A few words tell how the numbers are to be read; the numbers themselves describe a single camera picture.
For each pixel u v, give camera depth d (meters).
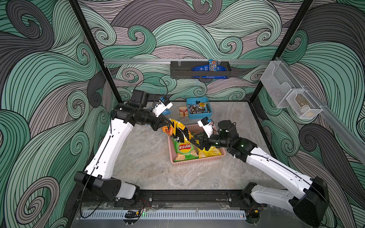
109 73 1.03
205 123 0.62
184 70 0.96
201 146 0.64
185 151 0.85
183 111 1.13
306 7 0.71
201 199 0.74
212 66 0.90
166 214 0.70
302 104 0.65
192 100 1.19
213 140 0.63
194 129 0.73
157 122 0.59
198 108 1.15
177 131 0.71
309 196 0.37
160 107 0.58
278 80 0.78
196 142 0.65
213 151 0.85
